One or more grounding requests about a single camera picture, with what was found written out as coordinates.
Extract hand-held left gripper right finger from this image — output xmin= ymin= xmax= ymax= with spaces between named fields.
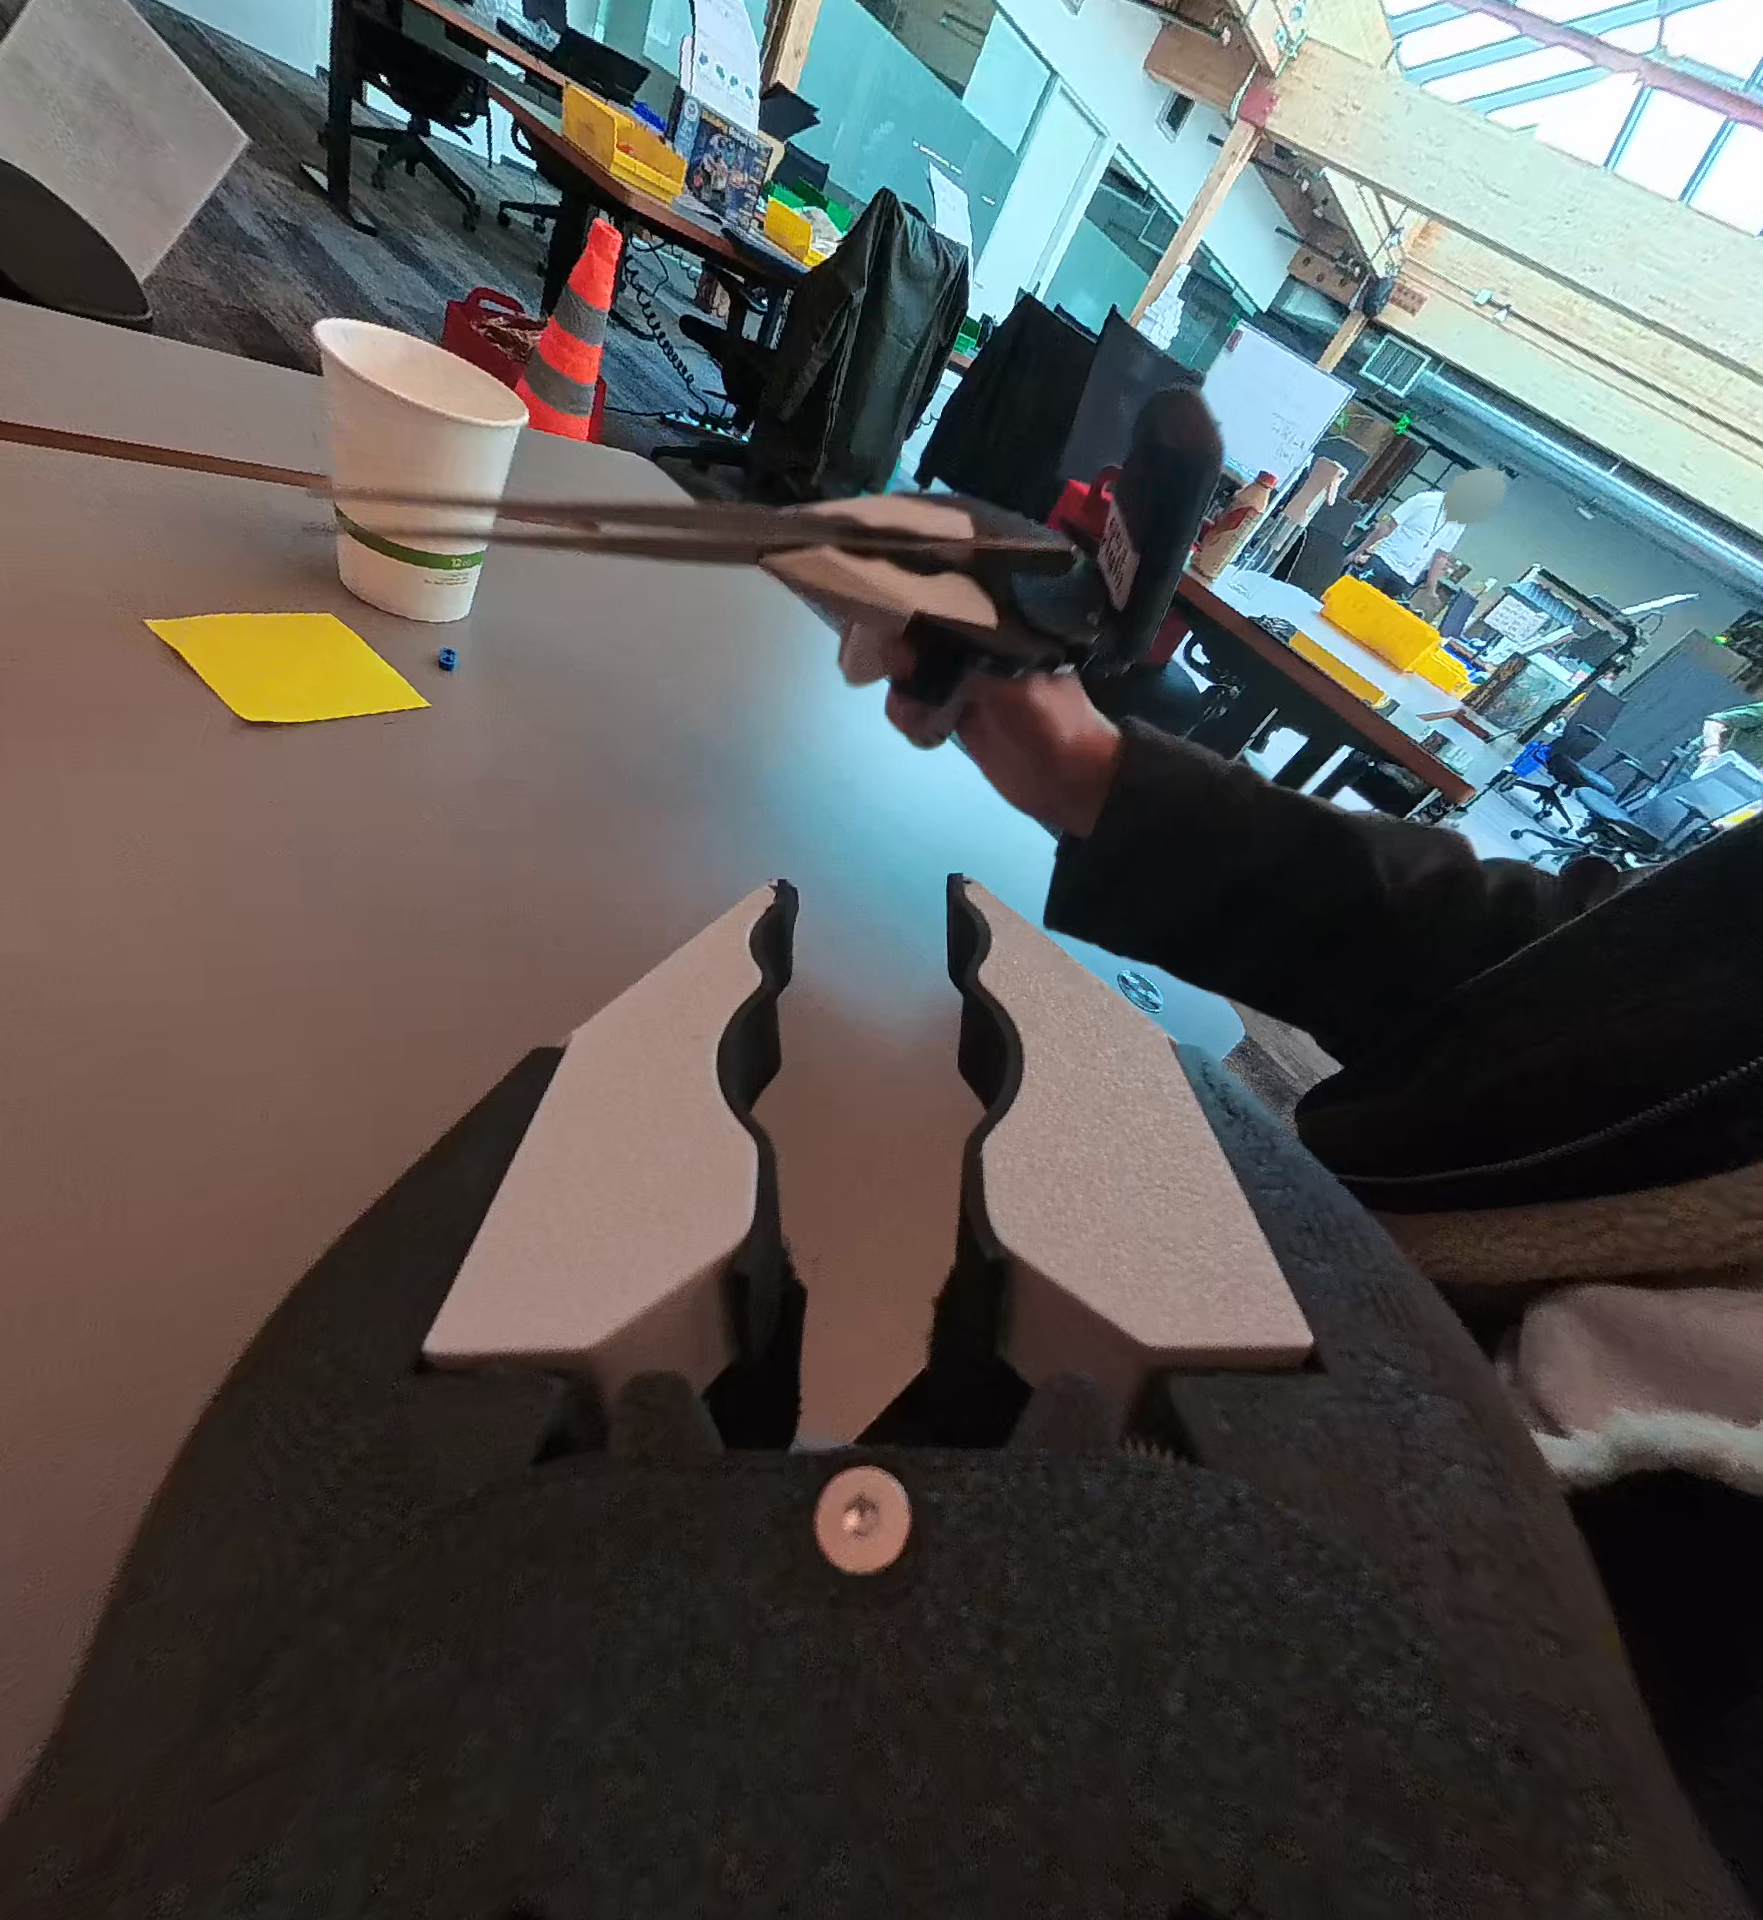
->
xmin=926 ymin=875 xmax=1320 ymax=1449

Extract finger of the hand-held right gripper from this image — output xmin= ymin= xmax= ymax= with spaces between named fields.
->
xmin=781 ymin=492 xmax=1082 ymax=565
xmin=757 ymin=540 xmax=1006 ymax=691

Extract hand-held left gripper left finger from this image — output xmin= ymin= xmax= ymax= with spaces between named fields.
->
xmin=421 ymin=880 xmax=804 ymax=1449

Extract metal tweezers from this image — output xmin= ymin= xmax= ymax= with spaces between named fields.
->
xmin=308 ymin=474 xmax=1082 ymax=573

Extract white paper cup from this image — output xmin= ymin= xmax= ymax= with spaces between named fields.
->
xmin=312 ymin=316 xmax=532 ymax=628

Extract yellow sticky note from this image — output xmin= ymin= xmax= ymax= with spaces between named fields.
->
xmin=146 ymin=611 xmax=433 ymax=730

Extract person's right forearm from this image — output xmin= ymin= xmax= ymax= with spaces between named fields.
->
xmin=1040 ymin=719 xmax=1579 ymax=1059

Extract wooden desk with black legs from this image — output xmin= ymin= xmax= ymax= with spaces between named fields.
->
xmin=1172 ymin=568 xmax=1486 ymax=806

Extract grey desk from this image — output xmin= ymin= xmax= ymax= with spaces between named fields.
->
xmin=0 ymin=280 xmax=1251 ymax=1877

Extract long wooden office desk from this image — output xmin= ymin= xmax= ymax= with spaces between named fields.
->
xmin=324 ymin=0 xmax=810 ymax=319

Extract person's right hand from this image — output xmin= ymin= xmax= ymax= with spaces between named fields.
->
xmin=879 ymin=662 xmax=1124 ymax=842

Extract beige bottle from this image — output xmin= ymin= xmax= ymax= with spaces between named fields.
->
xmin=1196 ymin=467 xmax=1284 ymax=580

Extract whiteboard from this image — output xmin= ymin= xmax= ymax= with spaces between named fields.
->
xmin=1200 ymin=319 xmax=1358 ymax=489

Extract black jacket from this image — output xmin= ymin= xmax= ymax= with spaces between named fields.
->
xmin=916 ymin=291 xmax=1204 ymax=500

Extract dark green jacket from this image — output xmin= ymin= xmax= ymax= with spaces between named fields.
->
xmin=753 ymin=186 xmax=973 ymax=509

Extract orange traffic cone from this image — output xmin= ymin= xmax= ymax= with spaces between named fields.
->
xmin=512 ymin=214 xmax=629 ymax=447

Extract colourful toy box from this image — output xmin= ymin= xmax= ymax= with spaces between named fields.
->
xmin=677 ymin=105 xmax=785 ymax=228

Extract white paper poster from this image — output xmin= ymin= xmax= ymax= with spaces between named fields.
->
xmin=673 ymin=0 xmax=767 ymax=129

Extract person's dark jacket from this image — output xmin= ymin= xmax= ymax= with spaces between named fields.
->
xmin=1293 ymin=733 xmax=1763 ymax=1920

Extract white paper sheet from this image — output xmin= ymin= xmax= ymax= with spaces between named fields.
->
xmin=0 ymin=0 xmax=251 ymax=283

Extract black mesh office chair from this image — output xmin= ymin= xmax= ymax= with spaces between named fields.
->
xmin=0 ymin=139 xmax=159 ymax=336

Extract coiled black cable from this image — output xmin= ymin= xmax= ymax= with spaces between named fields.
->
xmin=630 ymin=255 xmax=706 ymax=393

